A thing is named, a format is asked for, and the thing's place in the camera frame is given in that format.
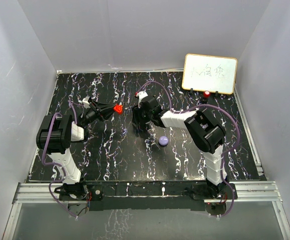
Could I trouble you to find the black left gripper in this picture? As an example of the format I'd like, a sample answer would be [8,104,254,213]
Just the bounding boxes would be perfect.
[82,100,118,127]

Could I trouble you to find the orange earbud charging case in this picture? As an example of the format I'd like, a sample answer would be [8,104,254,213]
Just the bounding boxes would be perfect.
[113,104,123,115]

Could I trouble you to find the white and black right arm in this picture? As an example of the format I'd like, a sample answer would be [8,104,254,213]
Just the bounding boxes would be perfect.
[132,91,227,199]

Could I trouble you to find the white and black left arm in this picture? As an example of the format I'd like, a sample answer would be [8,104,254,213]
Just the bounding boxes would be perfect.
[36,96,123,200]

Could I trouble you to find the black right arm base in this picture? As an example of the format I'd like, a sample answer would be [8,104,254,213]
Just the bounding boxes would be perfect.
[186,181,238,200]

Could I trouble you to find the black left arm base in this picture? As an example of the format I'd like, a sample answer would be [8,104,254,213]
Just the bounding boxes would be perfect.
[54,181,104,202]

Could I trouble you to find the purple charging case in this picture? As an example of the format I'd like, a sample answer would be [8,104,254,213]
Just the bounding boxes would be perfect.
[158,136,169,147]

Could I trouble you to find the red emergency button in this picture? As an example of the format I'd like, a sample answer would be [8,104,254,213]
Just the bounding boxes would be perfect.
[203,90,210,101]

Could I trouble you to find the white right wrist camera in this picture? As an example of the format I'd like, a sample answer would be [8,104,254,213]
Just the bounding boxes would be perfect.
[135,90,148,101]

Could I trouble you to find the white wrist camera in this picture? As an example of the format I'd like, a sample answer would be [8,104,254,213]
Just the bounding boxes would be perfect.
[135,90,148,101]
[82,96,90,109]

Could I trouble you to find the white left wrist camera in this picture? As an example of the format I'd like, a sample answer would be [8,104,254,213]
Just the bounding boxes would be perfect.
[82,96,90,109]

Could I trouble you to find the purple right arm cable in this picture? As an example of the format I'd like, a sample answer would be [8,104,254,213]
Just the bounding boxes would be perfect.
[138,80,240,221]

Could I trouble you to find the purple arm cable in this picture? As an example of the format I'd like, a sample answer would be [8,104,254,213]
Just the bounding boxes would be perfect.
[138,80,240,221]
[41,99,85,221]

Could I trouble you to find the white board yellow frame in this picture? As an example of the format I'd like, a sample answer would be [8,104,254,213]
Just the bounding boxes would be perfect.
[182,53,238,95]

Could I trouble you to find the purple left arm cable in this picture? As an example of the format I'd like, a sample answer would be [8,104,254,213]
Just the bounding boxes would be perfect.
[41,99,85,221]

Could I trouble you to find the aluminium front rail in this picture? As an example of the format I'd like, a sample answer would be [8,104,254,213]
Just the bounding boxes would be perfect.
[13,180,282,203]

